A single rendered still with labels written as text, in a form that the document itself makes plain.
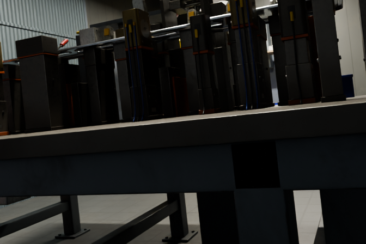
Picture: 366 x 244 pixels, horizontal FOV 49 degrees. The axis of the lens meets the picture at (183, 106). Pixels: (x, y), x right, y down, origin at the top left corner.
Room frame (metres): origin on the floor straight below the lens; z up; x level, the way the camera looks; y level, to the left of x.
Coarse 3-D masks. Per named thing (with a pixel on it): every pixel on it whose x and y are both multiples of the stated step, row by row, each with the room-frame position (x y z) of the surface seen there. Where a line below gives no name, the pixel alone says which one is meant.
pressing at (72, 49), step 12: (336, 0) 1.19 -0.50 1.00; (264, 12) 1.25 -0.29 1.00; (276, 12) 1.27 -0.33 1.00; (312, 12) 1.32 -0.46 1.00; (156, 36) 1.44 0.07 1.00; (168, 36) 1.46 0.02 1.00; (72, 48) 1.45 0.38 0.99; (84, 48) 1.52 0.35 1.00; (108, 48) 1.58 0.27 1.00; (12, 60) 1.56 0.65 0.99
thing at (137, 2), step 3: (132, 0) 1.28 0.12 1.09; (135, 0) 1.28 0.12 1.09; (138, 0) 1.27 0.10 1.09; (141, 0) 1.27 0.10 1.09; (144, 0) 1.29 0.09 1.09; (132, 3) 1.28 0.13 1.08; (135, 3) 1.28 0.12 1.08; (138, 3) 1.28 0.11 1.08; (141, 3) 1.27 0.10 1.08; (144, 3) 1.28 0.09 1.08; (135, 6) 1.28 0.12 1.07; (138, 6) 1.28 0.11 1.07; (141, 6) 1.28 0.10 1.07; (144, 6) 1.28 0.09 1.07; (141, 9) 1.28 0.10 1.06; (144, 9) 1.28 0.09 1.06
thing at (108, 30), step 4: (104, 28) 1.67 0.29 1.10; (108, 28) 1.65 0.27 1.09; (112, 28) 1.66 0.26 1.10; (104, 32) 1.65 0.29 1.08; (108, 32) 1.64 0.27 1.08; (112, 32) 1.66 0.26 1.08; (104, 36) 1.66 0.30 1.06; (108, 36) 1.65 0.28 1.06; (112, 36) 1.66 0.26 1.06; (112, 44) 1.65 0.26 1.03; (112, 52) 1.64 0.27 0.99
